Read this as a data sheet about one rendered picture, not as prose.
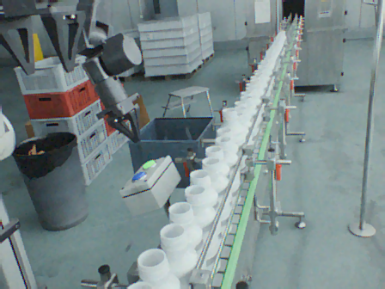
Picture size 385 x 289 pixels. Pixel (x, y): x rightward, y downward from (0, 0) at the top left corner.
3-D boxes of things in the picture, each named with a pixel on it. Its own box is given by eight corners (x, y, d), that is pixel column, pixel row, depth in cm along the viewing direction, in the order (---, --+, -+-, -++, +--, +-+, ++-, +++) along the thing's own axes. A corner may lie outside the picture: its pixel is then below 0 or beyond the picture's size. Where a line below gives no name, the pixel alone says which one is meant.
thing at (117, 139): (112, 156, 393) (108, 137, 385) (79, 156, 404) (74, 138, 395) (133, 135, 447) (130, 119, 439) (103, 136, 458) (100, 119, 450)
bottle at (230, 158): (241, 207, 84) (237, 143, 78) (216, 209, 85) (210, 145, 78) (240, 194, 90) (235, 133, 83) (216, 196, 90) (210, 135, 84)
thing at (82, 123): (77, 141, 313) (71, 117, 304) (35, 144, 321) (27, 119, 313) (105, 119, 368) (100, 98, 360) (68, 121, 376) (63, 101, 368)
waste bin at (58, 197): (74, 237, 256) (51, 156, 232) (21, 233, 270) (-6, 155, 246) (105, 204, 296) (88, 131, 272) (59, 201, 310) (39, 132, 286)
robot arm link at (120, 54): (99, 39, 84) (69, 29, 77) (136, 16, 79) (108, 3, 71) (111, 87, 83) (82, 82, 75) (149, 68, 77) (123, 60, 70)
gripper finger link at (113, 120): (157, 130, 85) (138, 95, 83) (145, 141, 79) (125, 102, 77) (135, 139, 88) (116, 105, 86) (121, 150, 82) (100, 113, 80)
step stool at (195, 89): (187, 111, 520) (184, 83, 504) (215, 119, 473) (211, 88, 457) (161, 119, 496) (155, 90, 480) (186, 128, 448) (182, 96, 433)
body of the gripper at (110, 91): (141, 99, 84) (126, 70, 82) (121, 112, 75) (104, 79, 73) (119, 109, 86) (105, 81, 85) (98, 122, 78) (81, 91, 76)
